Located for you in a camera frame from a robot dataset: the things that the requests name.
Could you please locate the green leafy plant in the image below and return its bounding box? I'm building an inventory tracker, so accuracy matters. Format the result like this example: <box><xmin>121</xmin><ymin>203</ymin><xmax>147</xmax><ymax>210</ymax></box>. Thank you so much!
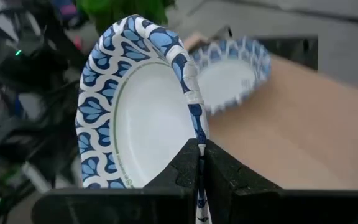
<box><xmin>75</xmin><ymin>0</ymin><xmax>177</xmax><ymax>35</ymax></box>

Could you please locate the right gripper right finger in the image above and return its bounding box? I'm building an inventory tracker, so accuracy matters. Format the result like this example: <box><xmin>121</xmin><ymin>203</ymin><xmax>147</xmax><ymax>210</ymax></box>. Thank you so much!
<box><xmin>203</xmin><ymin>139</ymin><xmax>283</xmax><ymax>200</ymax></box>

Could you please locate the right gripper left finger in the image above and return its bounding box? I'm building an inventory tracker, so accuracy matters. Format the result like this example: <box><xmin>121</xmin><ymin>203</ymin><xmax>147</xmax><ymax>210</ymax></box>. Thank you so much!
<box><xmin>142</xmin><ymin>138</ymin><xmax>200</xmax><ymax>200</ymax></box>

